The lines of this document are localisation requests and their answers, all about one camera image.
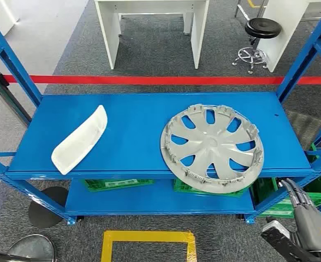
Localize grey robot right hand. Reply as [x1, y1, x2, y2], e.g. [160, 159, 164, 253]
[279, 177, 321, 254]

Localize silver plastic wheel cover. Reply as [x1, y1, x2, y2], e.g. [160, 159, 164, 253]
[160, 104, 265, 194]

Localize blue metal shelf rack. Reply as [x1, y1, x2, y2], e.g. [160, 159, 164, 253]
[0, 0, 321, 225]

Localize white curved plastic trim part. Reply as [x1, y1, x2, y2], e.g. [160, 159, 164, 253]
[51, 105, 108, 176]

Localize white desk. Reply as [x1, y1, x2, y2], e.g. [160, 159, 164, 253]
[94, 0, 209, 70]
[257, 0, 321, 73]

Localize black round stool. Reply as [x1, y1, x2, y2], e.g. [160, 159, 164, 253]
[232, 18, 282, 75]

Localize red barrier belt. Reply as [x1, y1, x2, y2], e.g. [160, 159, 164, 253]
[3, 75, 321, 86]

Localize grey metal frame legs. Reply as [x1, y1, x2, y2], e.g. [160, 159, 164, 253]
[234, 0, 268, 20]

